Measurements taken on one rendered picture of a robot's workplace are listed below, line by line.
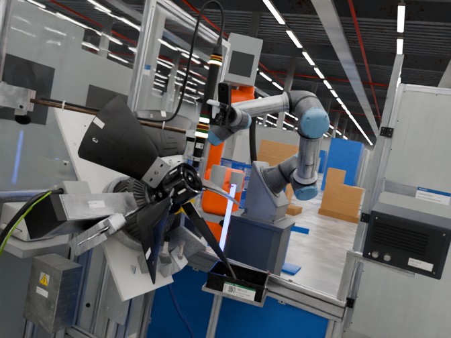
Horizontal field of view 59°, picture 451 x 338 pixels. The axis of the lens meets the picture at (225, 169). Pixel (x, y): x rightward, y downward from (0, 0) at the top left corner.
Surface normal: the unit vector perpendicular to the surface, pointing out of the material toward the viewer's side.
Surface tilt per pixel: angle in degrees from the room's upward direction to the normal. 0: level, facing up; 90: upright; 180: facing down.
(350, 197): 90
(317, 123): 120
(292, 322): 90
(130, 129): 77
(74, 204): 50
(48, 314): 90
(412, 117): 90
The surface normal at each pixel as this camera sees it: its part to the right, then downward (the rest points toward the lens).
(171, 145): 0.14, -0.65
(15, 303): 0.87, 0.21
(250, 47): 0.07, 0.08
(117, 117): 0.67, -0.11
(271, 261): 0.39, 0.14
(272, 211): -0.37, -0.01
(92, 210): 0.79, -0.48
